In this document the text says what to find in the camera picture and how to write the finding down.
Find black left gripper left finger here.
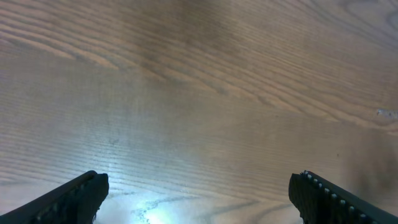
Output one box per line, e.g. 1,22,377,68
1,170,109,224

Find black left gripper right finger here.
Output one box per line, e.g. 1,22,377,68
289,170,397,224

